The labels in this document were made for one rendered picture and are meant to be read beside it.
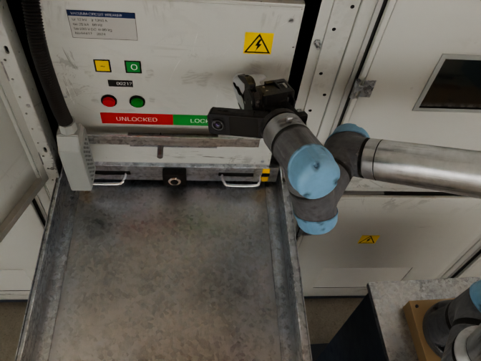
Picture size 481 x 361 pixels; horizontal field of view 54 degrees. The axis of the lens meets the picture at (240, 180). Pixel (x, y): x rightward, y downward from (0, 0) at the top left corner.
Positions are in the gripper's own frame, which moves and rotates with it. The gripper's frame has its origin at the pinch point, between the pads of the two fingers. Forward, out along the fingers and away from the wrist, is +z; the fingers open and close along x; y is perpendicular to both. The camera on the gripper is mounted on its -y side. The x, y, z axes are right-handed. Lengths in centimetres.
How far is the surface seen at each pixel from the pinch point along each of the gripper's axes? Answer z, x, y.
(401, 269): 6, -93, 67
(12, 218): 14, -35, -53
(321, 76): -2.9, -0.6, 18.4
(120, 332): -21, -44, -33
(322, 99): -1.7, -7.1, 20.1
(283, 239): -10.4, -40.0, 9.1
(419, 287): -25, -56, 43
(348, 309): 14, -123, 55
